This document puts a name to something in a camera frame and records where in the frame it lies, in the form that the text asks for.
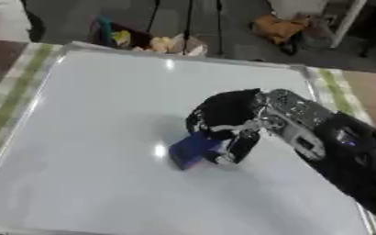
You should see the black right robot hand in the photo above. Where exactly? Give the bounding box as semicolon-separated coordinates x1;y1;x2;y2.
184;87;269;165

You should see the blue whiteboard eraser brush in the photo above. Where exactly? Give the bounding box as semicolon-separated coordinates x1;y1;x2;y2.
167;131;227;171

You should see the black tripod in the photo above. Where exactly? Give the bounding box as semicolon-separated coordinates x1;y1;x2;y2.
144;0;227;57

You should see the tan bag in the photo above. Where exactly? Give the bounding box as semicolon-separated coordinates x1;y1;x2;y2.
249;13;312;57

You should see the dark bin with toys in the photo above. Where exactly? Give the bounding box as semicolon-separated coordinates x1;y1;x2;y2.
86;17;209;57

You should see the white chair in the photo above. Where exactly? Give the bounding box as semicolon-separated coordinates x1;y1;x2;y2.
268;0;370;50

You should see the white whiteboard with silver frame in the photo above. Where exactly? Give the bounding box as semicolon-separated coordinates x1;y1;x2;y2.
0;40;376;235

